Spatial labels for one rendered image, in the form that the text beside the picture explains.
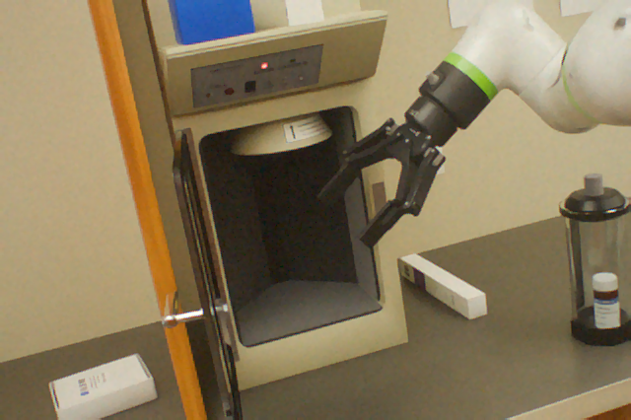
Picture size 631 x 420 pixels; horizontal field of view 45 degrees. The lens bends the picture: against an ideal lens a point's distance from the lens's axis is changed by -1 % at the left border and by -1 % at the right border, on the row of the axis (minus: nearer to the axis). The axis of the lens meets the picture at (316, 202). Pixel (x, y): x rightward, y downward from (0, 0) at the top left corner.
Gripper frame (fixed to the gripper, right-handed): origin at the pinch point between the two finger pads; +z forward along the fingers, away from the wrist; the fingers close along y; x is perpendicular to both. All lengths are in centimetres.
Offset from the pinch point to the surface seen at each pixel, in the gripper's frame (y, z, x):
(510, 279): -13, -10, 52
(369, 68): -11.5, -19.0, -6.8
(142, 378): -15.3, 43.8, 2.1
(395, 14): -55, -38, 17
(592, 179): 9.4, -28.9, 23.8
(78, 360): -39, 57, 4
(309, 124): -17.4, -6.6, -4.6
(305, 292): -21.6, 17.1, 21.4
